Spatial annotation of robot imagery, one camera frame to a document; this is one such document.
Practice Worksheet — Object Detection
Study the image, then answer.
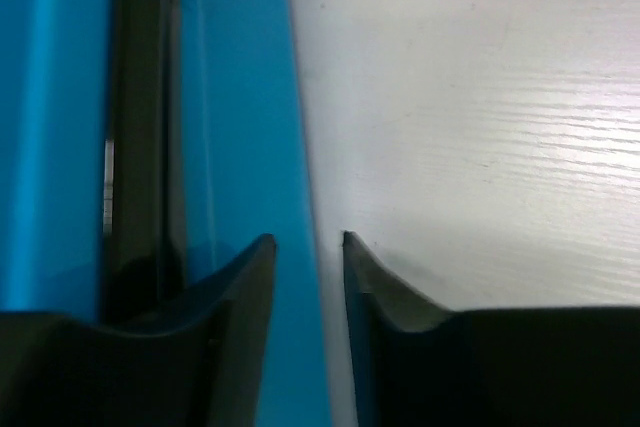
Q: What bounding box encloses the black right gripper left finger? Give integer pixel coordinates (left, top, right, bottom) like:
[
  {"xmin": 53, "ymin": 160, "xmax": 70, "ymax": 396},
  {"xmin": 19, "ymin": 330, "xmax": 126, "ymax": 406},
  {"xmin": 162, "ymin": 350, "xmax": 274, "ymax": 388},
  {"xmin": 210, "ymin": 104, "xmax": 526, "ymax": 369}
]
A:
[{"xmin": 1, "ymin": 234, "xmax": 276, "ymax": 426}]

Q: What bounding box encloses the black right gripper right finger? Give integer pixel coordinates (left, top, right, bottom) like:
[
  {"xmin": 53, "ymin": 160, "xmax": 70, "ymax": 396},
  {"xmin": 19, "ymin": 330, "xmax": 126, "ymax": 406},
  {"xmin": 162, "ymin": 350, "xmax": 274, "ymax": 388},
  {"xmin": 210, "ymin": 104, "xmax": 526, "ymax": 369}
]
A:
[{"xmin": 342, "ymin": 232, "xmax": 639, "ymax": 426}]

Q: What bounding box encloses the blue hard-shell suitcase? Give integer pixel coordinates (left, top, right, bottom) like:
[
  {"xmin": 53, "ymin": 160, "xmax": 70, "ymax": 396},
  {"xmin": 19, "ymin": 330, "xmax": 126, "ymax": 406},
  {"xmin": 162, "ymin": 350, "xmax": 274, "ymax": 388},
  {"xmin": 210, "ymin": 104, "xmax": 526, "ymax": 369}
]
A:
[{"xmin": 1, "ymin": 0, "xmax": 331, "ymax": 426}]

